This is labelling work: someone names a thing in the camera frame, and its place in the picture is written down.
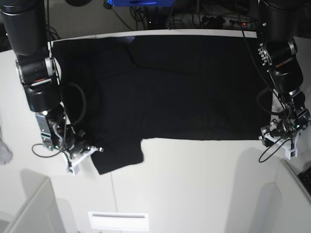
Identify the grey cloth at left edge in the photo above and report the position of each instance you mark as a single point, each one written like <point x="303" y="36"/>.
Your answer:
<point x="5" y="154"/>

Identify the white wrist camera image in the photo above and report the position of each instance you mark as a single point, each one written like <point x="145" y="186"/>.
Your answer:
<point x="72" y="165"/>
<point x="290" y="147"/>

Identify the white box lower left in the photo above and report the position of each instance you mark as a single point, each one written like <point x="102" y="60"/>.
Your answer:
<point x="39" y="213"/>

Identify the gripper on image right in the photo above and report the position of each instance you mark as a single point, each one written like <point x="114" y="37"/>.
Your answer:
<point x="285" y="128"/>

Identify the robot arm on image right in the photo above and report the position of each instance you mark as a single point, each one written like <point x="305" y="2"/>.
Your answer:
<point x="278" y="21"/>

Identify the blue device at top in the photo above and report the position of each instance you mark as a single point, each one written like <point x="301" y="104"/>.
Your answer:
<point x="147" y="3"/>

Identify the white slotted tray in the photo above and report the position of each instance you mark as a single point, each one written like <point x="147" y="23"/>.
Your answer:
<point x="119" y="221"/>

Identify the white power strip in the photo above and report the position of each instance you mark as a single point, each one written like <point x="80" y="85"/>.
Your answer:
<point x="227" y="21"/>

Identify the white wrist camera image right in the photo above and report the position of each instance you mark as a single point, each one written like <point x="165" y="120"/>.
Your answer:
<point x="290" y="147"/>

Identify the black T-shirt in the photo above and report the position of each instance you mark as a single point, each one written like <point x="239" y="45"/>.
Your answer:
<point x="126" y="89"/>

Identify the white partition lower right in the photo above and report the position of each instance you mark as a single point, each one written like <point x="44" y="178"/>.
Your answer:
<point x="294" y="215"/>

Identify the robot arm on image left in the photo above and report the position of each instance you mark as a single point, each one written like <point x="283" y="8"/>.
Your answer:
<point x="28" y="30"/>

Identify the black keyboard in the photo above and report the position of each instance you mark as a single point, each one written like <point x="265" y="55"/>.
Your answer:
<point x="305" y="178"/>

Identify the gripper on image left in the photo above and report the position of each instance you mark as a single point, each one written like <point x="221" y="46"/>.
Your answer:
<point x="76" y="142"/>

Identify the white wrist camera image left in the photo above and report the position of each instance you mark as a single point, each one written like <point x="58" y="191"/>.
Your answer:
<point x="72" y="165"/>

